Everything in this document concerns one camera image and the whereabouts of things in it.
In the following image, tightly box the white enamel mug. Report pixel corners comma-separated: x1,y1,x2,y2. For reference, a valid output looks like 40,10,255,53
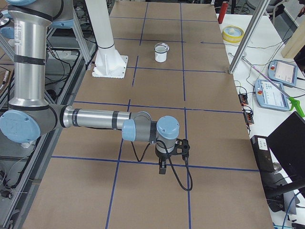
154,52,167,62

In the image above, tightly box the aluminium frame post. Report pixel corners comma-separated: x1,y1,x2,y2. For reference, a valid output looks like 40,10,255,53
228,0,270,74

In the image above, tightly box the yellow bowl with plate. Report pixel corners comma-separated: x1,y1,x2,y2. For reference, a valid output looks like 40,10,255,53
222,25,244,43

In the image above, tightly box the teach pendant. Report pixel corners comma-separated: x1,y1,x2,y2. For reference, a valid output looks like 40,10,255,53
254,79,290,111
268,60,297,87

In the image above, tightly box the aluminium frame rail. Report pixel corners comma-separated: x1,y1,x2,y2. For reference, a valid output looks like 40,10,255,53
0,7,96,229

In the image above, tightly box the red cylinder tube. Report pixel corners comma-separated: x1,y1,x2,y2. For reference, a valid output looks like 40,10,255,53
218,1,229,24

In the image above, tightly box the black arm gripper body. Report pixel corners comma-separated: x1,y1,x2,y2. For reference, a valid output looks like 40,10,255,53
155,147,176,175

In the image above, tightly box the near teach pendant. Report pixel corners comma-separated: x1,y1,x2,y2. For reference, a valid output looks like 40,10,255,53
254,79,290,111

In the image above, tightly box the black computer box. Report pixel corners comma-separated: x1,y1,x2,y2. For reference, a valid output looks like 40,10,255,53
250,135,275,173

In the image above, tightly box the green handled grabber stick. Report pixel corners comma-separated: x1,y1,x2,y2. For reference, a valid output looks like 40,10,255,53
241,56,305,118

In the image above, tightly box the far teach pendant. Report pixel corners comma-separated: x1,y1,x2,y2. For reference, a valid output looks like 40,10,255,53
268,60,297,87

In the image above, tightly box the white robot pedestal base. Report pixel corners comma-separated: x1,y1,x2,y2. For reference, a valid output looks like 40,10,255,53
86,0,128,79

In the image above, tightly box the clear plastic funnel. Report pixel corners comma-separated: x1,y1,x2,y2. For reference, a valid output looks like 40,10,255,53
154,42,169,54

